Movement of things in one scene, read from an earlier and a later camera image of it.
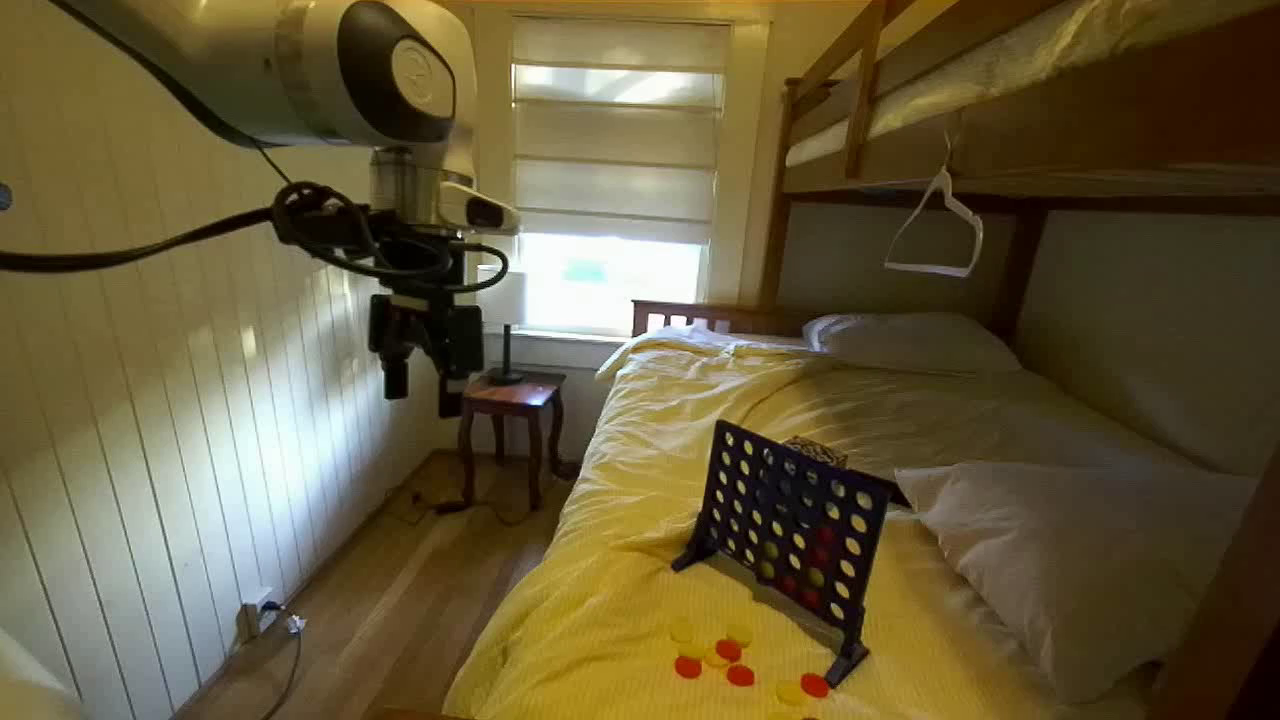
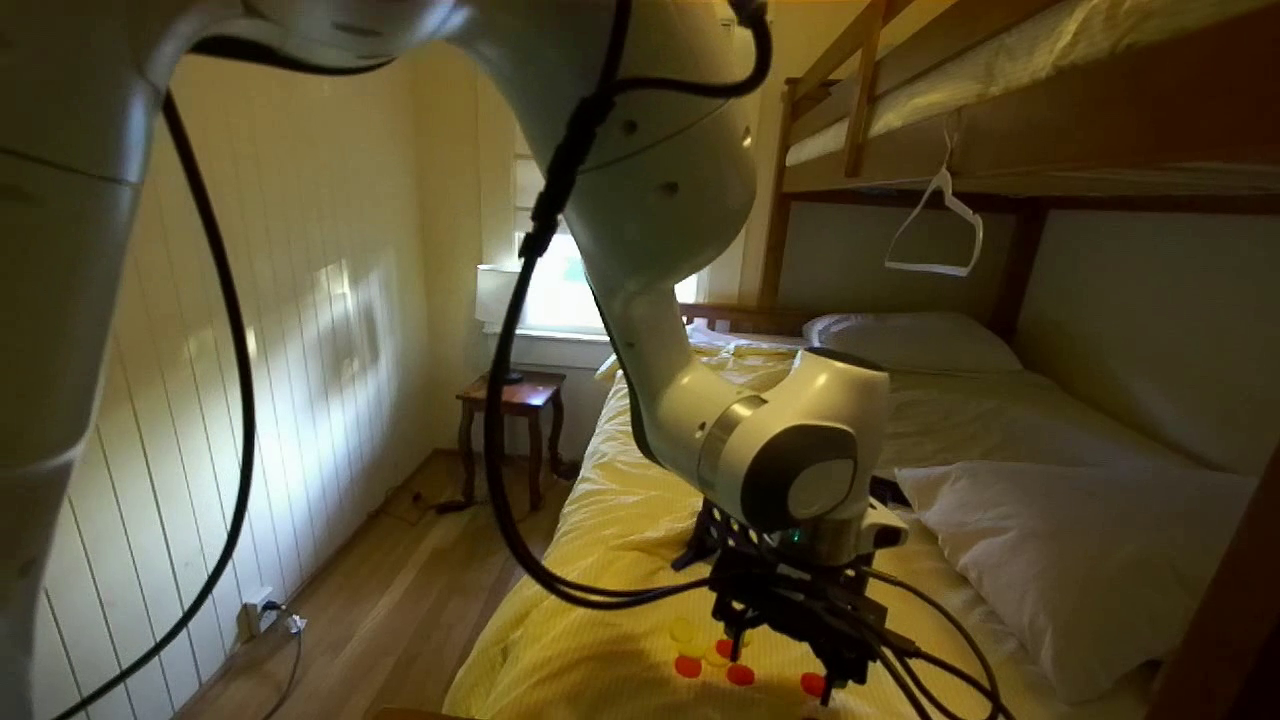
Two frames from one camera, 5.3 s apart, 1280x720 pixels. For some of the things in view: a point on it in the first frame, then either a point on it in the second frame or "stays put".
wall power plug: (263, 617) stays put
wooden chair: (511, 401) stays put
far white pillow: (915, 343) stays put
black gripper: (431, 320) -> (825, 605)
